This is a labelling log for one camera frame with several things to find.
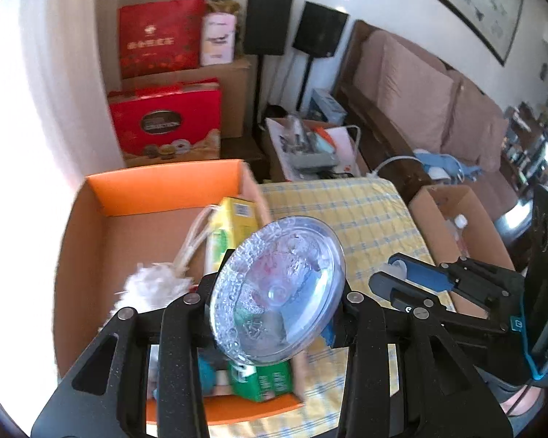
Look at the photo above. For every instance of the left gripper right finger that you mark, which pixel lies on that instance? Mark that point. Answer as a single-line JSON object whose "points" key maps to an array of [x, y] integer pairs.
{"points": [[406, 376]]}

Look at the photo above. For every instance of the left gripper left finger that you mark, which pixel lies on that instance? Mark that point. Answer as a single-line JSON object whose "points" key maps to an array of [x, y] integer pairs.
{"points": [[103, 394]]}

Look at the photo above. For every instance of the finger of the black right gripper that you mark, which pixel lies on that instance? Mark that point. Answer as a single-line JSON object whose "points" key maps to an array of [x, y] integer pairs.
{"points": [[401, 295], [432, 277]]}

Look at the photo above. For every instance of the white fluffy duster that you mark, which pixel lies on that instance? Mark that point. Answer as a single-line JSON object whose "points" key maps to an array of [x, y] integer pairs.
{"points": [[152, 287]]}

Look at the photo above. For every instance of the clear glass plate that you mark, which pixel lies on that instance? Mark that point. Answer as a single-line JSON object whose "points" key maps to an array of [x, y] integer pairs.
{"points": [[278, 291]]}

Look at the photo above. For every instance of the yellow green tea carton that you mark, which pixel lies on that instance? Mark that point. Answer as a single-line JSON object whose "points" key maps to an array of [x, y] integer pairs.
{"points": [[231, 223]]}

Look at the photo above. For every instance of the blue silicone funnel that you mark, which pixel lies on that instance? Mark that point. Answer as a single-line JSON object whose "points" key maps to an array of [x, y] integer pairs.
{"points": [[208, 376]]}

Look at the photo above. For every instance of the brown cardboard box right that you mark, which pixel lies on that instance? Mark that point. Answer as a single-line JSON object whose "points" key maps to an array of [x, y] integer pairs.
{"points": [[432, 206]]}

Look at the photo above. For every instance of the yellow plaid cushion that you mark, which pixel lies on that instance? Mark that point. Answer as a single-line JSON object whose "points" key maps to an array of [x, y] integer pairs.
{"points": [[372, 223]]}

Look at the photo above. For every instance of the orange cardboard box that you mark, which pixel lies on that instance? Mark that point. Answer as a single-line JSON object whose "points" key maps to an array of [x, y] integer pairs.
{"points": [[126, 218]]}

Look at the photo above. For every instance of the wooden sofa with cushions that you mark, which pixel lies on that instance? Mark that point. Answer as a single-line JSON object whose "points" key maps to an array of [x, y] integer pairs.
{"points": [[406, 100]]}

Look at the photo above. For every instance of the box of clutter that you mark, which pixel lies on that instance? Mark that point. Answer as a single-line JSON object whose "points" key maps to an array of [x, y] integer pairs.
{"points": [[308, 150]]}

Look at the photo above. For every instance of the right black speaker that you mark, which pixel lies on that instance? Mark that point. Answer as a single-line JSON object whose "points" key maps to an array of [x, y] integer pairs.
{"points": [[319, 30]]}

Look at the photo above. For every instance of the black speaker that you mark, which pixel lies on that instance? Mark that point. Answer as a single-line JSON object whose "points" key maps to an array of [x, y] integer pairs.
{"points": [[319, 30], [266, 26]]}

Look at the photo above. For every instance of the white curtain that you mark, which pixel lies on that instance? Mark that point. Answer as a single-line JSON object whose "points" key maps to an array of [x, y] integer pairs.
{"points": [[55, 130]]}

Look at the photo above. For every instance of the red chocolate collection box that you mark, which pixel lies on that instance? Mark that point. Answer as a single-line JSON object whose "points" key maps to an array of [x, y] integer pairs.
{"points": [[172, 123]]}

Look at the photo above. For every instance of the left black speaker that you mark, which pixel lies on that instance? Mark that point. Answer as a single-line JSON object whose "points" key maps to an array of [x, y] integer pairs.
{"points": [[266, 26]]}

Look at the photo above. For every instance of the pink tissue pack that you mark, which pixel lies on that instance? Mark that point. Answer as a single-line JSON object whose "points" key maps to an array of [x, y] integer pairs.
{"points": [[218, 39]]}

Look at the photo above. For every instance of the red tea gift bag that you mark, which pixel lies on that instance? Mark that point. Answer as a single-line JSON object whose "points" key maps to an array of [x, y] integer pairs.
{"points": [[158, 37]]}

